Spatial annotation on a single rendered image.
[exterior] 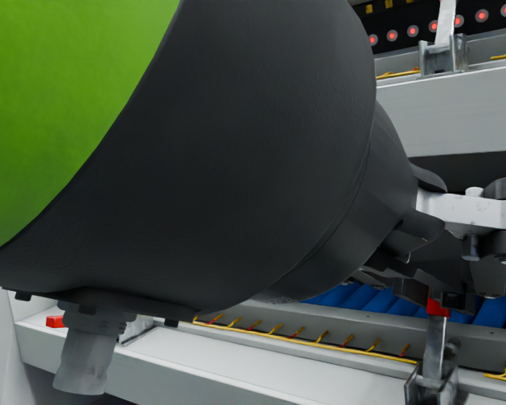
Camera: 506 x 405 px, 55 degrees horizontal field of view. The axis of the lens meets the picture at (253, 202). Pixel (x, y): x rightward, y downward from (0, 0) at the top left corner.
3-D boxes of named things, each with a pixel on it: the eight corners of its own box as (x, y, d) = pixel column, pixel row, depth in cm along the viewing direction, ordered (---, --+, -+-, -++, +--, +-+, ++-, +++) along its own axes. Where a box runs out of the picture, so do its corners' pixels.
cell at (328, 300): (361, 298, 45) (330, 326, 39) (344, 296, 46) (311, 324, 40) (360, 279, 44) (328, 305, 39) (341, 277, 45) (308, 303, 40)
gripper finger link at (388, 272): (340, 155, 18) (376, 150, 17) (449, 233, 25) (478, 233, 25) (325, 263, 17) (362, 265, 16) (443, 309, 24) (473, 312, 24)
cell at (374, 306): (406, 303, 42) (378, 334, 37) (385, 300, 43) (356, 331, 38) (404, 283, 42) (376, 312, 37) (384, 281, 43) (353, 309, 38)
